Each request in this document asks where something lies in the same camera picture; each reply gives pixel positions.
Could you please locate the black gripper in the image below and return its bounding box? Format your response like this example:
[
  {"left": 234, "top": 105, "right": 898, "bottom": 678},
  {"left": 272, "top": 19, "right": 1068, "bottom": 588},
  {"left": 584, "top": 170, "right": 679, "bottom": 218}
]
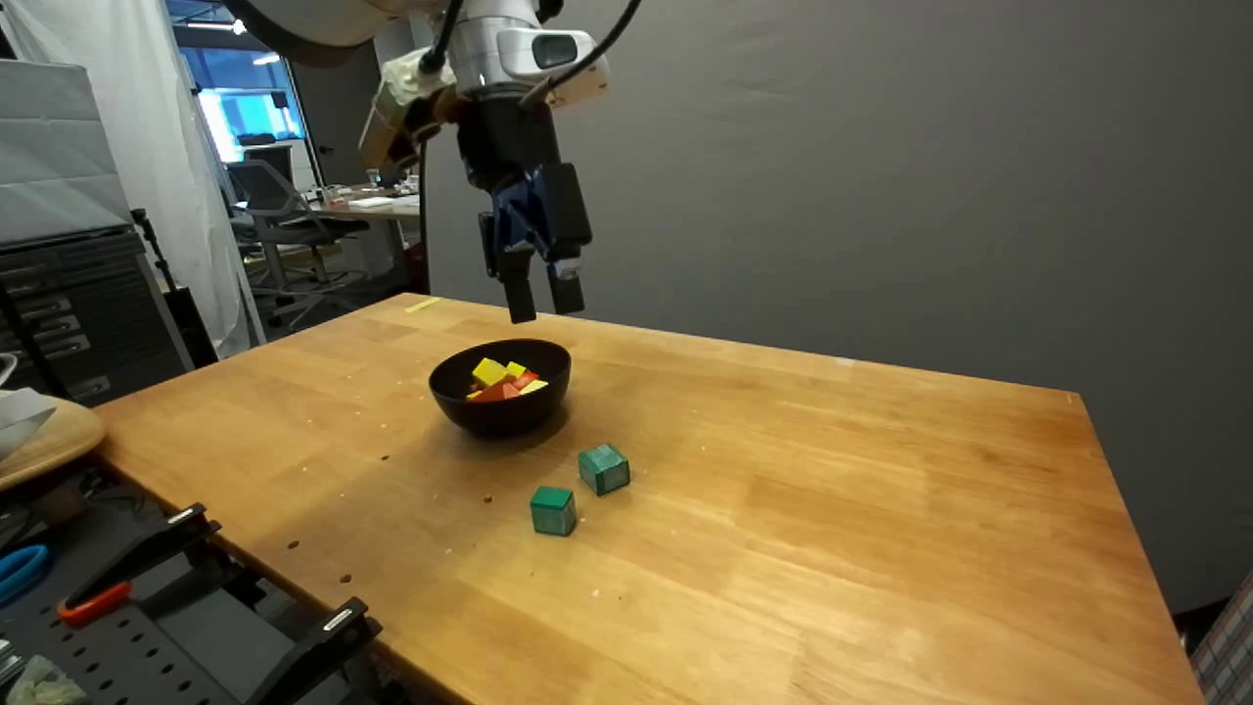
[{"left": 454, "top": 89, "right": 600, "bottom": 329}]

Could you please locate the pale yellow wooden block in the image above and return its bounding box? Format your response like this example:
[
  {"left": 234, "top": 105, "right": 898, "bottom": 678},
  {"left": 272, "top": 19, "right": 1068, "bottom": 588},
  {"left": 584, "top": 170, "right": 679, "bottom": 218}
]
[{"left": 465, "top": 354, "right": 517, "bottom": 393}]

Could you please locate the teal wooden block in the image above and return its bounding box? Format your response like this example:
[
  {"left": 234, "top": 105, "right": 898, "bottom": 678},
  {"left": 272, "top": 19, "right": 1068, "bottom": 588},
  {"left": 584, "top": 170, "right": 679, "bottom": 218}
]
[{"left": 574, "top": 443, "right": 636, "bottom": 500}]

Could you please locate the green wooden block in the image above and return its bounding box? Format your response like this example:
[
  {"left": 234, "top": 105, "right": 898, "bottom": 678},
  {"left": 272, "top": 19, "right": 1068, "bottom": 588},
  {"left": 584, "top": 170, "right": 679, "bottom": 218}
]
[{"left": 526, "top": 482, "right": 578, "bottom": 539}]

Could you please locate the black bowl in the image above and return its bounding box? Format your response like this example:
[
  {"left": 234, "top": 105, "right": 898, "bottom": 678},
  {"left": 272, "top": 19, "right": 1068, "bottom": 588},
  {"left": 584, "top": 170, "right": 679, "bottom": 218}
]
[{"left": 428, "top": 336, "right": 574, "bottom": 443}]

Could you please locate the background desk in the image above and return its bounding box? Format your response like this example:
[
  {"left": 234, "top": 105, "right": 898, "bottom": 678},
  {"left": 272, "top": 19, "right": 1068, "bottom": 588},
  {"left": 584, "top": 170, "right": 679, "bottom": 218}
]
[{"left": 308, "top": 186, "right": 423, "bottom": 222}]

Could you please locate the dark door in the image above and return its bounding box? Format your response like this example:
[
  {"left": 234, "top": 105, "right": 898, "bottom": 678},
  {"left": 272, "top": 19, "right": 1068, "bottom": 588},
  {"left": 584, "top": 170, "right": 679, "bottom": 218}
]
[{"left": 279, "top": 45, "right": 386, "bottom": 187}]

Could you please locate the black office chair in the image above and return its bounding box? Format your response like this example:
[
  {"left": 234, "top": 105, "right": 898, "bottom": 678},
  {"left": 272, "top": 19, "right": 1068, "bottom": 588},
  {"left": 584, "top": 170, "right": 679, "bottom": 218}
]
[{"left": 226, "top": 154, "right": 343, "bottom": 336}]

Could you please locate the blue lit window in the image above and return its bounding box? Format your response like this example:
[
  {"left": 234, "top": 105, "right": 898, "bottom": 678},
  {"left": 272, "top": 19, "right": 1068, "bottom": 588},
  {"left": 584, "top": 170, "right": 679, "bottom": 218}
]
[{"left": 166, "top": 0, "right": 308, "bottom": 150}]

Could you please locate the grey fabric backdrop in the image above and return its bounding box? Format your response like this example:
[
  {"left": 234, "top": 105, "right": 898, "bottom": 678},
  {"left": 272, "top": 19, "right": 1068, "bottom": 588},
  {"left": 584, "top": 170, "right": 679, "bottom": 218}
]
[{"left": 415, "top": 0, "right": 1253, "bottom": 618}]

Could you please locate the black drawer cabinet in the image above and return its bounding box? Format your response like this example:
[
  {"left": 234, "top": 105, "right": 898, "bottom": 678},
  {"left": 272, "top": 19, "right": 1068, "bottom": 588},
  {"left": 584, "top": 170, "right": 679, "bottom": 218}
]
[{"left": 0, "top": 222, "right": 200, "bottom": 409}]

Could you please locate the pale grey box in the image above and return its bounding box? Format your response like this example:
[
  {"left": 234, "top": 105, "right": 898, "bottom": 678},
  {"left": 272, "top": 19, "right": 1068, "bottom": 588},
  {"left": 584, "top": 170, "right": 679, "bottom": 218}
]
[{"left": 0, "top": 54, "right": 142, "bottom": 251}]

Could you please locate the round wooden board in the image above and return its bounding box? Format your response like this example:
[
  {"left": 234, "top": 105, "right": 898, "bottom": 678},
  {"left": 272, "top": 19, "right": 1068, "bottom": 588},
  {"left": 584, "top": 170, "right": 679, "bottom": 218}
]
[{"left": 0, "top": 393, "right": 111, "bottom": 496}]

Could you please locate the black perforated side table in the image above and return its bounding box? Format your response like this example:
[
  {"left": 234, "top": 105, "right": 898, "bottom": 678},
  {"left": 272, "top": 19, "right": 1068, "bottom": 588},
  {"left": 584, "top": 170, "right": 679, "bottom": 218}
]
[{"left": 0, "top": 455, "right": 397, "bottom": 705}]

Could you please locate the white crumpled cloth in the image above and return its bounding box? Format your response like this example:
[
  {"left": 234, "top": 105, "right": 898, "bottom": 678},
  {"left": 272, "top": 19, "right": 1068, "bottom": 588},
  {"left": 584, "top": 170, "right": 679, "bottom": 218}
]
[{"left": 0, "top": 385, "right": 59, "bottom": 460}]

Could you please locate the blue round object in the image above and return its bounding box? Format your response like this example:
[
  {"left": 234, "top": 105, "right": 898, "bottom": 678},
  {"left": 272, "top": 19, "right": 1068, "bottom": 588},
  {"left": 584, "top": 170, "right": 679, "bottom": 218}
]
[{"left": 0, "top": 539, "right": 55, "bottom": 609}]

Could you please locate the white plastic part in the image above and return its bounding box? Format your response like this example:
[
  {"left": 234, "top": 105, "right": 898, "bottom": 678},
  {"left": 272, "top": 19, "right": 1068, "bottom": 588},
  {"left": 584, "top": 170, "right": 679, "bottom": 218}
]
[{"left": 0, "top": 652, "right": 88, "bottom": 705}]

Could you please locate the grey checked fabric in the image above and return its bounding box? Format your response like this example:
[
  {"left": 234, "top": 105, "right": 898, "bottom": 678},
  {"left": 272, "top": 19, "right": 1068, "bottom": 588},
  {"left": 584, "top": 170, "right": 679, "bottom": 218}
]
[{"left": 1185, "top": 566, "right": 1253, "bottom": 705}]

